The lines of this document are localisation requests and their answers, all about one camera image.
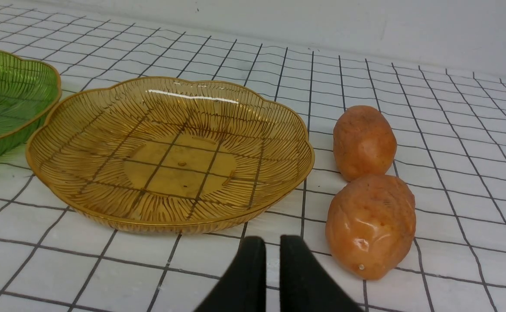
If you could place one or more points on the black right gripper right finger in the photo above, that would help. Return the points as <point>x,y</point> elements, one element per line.
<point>304,285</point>

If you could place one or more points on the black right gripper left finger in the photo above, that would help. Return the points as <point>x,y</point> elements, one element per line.
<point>242,288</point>

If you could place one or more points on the orange potato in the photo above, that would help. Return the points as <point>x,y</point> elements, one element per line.
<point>364,143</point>
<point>371,225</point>

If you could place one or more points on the green glass plate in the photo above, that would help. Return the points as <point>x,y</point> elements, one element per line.
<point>28,91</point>

